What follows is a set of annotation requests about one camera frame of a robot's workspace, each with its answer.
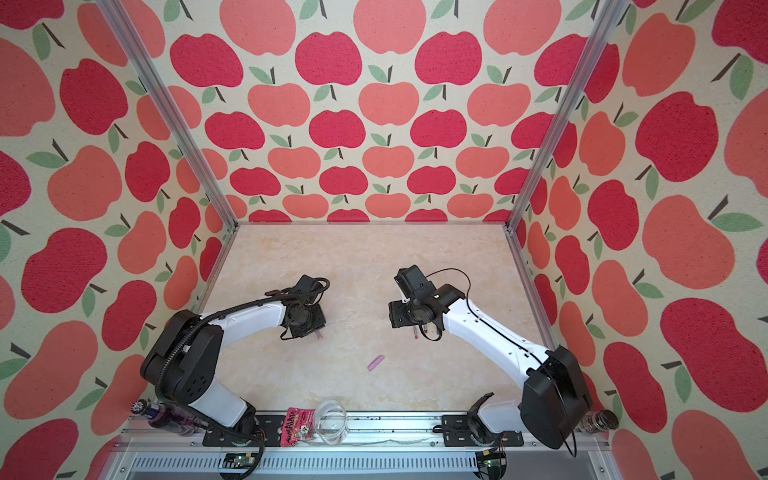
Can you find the clear glass bowl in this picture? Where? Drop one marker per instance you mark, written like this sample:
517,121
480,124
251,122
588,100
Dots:
330,422

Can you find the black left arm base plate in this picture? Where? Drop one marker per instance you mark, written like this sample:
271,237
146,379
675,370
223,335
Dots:
266,426

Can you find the aluminium right rear frame post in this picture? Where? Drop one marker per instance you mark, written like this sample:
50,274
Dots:
596,43

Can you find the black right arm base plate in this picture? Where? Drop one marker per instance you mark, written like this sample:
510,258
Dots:
466,430

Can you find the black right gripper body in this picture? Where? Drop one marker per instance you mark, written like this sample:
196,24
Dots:
402,313

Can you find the aluminium frame post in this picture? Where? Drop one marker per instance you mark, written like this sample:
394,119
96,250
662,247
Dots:
129,39
596,43

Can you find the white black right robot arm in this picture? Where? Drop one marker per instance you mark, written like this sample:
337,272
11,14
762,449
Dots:
555,398

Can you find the aluminium left rear frame post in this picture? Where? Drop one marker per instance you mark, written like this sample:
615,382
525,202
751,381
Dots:
129,39

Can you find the pink pen cap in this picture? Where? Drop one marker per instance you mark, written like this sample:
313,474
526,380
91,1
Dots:
375,362

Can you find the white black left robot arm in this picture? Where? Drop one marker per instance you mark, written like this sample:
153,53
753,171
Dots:
182,363

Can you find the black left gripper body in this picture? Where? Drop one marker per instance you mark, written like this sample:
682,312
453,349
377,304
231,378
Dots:
312,320

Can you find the pink snack packet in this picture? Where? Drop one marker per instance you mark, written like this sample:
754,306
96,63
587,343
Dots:
298,425

